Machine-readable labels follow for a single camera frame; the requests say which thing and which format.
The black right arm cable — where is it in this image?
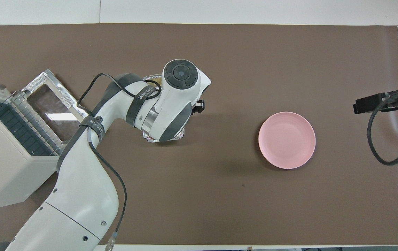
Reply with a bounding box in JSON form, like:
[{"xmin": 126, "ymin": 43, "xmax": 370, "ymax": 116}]
[{"xmin": 367, "ymin": 99, "xmax": 398, "ymax": 166}]

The aluminium foil tray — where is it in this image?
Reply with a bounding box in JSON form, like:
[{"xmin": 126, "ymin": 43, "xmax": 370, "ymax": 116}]
[{"xmin": 142, "ymin": 74, "xmax": 186, "ymax": 143}]

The cream toaster oven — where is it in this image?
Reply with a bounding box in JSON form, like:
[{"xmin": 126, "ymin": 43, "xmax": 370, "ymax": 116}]
[{"xmin": 0, "ymin": 69, "xmax": 100, "ymax": 213}]

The glass oven door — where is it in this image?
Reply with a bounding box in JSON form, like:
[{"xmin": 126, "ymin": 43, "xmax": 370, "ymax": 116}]
[{"xmin": 21, "ymin": 69, "xmax": 100, "ymax": 156}]

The pink round plate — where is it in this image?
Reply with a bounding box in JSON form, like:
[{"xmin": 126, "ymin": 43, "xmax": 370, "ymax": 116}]
[{"xmin": 258, "ymin": 112, "xmax": 316, "ymax": 170}]

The metal oven wire rack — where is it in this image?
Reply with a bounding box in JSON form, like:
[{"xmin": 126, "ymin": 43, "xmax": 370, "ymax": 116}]
[{"xmin": 0, "ymin": 94, "xmax": 64, "ymax": 156}]

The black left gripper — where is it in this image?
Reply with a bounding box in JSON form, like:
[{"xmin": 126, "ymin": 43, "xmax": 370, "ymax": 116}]
[{"xmin": 192, "ymin": 100, "xmax": 206, "ymax": 115}]

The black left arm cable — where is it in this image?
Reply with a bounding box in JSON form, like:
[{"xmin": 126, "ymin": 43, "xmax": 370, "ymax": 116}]
[{"xmin": 77, "ymin": 73, "xmax": 161, "ymax": 251}]

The brown table mat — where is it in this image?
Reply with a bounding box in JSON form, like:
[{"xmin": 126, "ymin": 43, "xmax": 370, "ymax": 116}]
[{"xmin": 0, "ymin": 24, "xmax": 398, "ymax": 246}]

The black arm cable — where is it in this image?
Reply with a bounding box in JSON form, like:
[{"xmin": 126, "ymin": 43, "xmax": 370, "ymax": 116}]
[
  {"xmin": 77, "ymin": 73, "xmax": 161, "ymax": 251},
  {"xmin": 367, "ymin": 99, "xmax": 398, "ymax": 166}
]

